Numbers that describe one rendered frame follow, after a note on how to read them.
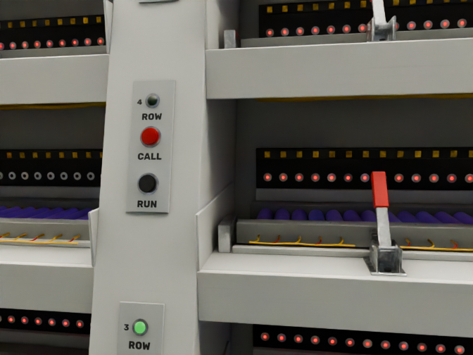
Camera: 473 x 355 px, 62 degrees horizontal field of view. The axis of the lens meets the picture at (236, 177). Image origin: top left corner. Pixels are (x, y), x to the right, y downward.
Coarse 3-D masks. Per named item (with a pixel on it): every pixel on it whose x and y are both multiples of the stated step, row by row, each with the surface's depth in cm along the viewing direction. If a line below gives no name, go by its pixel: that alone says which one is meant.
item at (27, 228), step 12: (0, 228) 42; (12, 228) 42; (24, 228) 42; (36, 228) 42; (48, 228) 42; (60, 228) 41; (72, 228) 41; (84, 228) 41; (0, 240) 41; (12, 240) 40; (24, 240) 40; (72, 240) 40
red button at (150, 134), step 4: (148, 128) 36; (152, 128) 35; (144, 132) 35; (148, 132) 35; (152, 132) 35; (156, 132) 35; (144, 136) 35; (148, 136) 35; (152, 136) 35; (156, 136) 35; (144, 140) 35; (148, 140) 35; (152, 140) 35; (156, 140) 35; (148, 144) 35; (152, 144) 35
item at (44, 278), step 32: (0, 192) 57; (32, 192) 56; (64, 192) 56; (96, 192) 55; (96, 224) 35; (0, 256) 38; (32, 256) 38; (64, 256) 38; (0, 288) 37; (32, 288) 36; (64, 288) 36
